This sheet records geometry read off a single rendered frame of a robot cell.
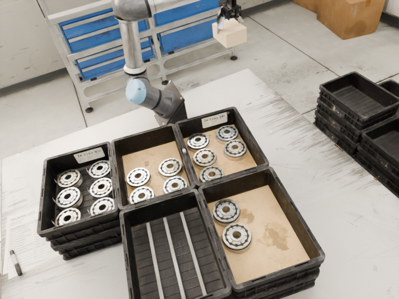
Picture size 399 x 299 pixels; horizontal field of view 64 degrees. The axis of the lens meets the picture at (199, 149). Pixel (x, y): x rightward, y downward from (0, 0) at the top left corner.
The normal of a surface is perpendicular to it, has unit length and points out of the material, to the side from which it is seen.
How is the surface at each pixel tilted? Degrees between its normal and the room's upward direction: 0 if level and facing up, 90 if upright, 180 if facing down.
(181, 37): 90
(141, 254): 0
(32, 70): 90
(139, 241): 0
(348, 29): 91
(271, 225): 0
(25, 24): 90
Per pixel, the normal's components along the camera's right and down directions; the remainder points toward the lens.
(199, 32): 0.41, 0.62
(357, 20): 0.21, 0.68
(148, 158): -0.12, -0.69
